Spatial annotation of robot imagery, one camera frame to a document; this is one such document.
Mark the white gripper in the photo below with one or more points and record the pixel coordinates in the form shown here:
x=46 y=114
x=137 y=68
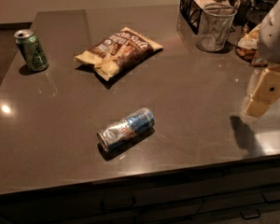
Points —
x=274 y=42

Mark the blue silver redbull can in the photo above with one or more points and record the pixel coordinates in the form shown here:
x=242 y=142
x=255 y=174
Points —
x=124 y=130

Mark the green soda can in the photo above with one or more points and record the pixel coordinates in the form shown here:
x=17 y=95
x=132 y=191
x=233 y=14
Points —
x=31 y=50

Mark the brown chips bag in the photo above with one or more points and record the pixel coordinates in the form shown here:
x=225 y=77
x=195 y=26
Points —
x=118 y=52

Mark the black wire basket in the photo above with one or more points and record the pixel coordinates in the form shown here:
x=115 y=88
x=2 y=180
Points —
x=192 y=10

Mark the black drawer handle right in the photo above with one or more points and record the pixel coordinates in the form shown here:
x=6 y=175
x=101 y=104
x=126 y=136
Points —
x=272 y=196

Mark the black drawer handle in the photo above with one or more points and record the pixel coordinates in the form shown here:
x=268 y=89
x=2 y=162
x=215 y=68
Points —
x=272 y=196
x=250 y=214
x=115 y=204

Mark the black drawer handle middle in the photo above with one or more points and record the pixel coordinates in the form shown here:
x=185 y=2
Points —
x=250 y=214

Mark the black drawer handle left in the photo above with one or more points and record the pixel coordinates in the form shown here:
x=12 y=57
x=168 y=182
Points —
x=115 y=204

